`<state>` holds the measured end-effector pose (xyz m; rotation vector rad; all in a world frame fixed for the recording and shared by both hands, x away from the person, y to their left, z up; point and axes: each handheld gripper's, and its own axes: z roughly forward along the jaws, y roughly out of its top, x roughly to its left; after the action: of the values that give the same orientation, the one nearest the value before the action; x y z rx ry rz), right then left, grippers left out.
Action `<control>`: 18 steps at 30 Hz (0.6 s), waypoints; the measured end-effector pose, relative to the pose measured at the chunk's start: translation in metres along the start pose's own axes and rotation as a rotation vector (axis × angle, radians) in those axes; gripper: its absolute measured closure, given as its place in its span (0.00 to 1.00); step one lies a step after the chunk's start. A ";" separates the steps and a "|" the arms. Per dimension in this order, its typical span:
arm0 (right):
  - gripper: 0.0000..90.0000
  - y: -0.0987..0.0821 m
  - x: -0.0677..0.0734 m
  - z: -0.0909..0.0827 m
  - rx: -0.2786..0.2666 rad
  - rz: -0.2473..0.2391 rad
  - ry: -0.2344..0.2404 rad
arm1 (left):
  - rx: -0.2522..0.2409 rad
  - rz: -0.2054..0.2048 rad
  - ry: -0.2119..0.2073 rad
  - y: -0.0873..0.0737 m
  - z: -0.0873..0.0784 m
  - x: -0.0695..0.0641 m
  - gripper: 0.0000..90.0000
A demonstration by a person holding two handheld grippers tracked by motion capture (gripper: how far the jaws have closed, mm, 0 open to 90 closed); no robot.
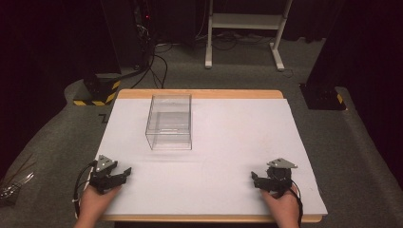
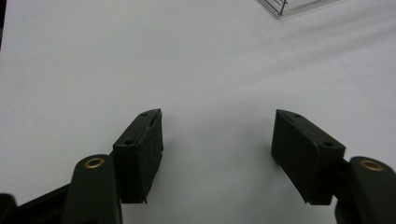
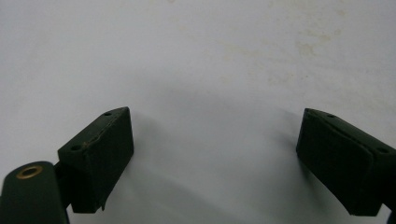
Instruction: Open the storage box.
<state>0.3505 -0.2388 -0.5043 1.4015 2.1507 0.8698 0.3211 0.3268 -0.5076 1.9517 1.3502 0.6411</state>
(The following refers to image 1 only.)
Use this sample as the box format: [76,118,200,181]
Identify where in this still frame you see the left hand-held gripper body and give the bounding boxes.
[88,154,125,195]

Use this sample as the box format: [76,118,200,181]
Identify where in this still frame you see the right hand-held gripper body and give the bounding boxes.
[265,157,299,195]

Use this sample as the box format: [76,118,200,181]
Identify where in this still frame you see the person's left hand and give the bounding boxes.
[73,185,124,228]

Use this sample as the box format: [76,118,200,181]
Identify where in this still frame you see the person's right hand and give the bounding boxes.
[260,186,301,228]

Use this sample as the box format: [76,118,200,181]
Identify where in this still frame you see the white paper sheet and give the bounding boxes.
[94,97,329,217]

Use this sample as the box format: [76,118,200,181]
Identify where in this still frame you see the clear plastic box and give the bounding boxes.
[144,93,194,151]

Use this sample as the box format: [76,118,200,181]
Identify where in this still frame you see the black yellow striped stand base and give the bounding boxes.
[72,72,123,107]

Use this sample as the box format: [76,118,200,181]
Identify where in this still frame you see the clear plastic bag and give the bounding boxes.
[0,153,36,207]

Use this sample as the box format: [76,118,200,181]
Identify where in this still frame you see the black equipment rack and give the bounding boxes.
[131,0,156,69]

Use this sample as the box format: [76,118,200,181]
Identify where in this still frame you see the white metal stand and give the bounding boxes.
[204,0,295,72]

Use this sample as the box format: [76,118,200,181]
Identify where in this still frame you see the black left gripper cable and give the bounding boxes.
[72,161,98,219]

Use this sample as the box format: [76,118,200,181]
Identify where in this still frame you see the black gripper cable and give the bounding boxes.
[288,180,304,228]
[72,161,98,219]

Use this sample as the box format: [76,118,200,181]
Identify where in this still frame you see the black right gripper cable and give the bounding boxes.
[288,180,304,228]

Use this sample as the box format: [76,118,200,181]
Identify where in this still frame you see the black floor cables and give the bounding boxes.
[130,42,175,90]

